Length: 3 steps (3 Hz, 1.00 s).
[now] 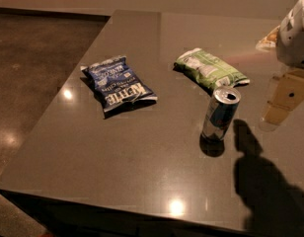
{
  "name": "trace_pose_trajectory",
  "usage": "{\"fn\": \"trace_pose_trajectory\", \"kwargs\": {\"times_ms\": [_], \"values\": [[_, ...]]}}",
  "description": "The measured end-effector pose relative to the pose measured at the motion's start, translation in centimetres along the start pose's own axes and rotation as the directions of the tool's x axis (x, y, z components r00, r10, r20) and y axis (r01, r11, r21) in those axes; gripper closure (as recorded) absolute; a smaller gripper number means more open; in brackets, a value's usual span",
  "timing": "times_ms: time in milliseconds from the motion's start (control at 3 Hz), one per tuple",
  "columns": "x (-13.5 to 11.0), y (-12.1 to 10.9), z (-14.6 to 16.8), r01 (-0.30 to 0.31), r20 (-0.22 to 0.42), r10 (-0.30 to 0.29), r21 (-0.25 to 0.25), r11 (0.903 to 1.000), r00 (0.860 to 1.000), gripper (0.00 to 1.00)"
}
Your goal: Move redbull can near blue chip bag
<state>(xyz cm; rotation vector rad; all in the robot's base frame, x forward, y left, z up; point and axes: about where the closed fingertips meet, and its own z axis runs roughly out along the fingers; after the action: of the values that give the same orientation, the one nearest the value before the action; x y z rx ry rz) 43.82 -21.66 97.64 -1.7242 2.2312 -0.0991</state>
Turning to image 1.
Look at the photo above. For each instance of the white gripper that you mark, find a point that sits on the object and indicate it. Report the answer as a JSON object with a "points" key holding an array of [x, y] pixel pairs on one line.
{"points": [[296, 39]]}

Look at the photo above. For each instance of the silver blue redbull can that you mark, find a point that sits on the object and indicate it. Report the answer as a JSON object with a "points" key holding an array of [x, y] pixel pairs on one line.
{"points": [[222, 108]]}

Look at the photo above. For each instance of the brown snack item on table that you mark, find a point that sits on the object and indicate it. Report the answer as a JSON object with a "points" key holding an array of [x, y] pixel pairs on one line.
{"points": [[268, 42]]}

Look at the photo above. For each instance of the blue chip bag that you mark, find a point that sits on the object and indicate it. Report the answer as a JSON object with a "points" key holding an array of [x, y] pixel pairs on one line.
{"points": [[117, 84]]}

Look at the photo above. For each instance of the green chip bag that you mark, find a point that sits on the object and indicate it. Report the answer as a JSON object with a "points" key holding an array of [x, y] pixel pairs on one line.
{"points": [[209, 71]]}

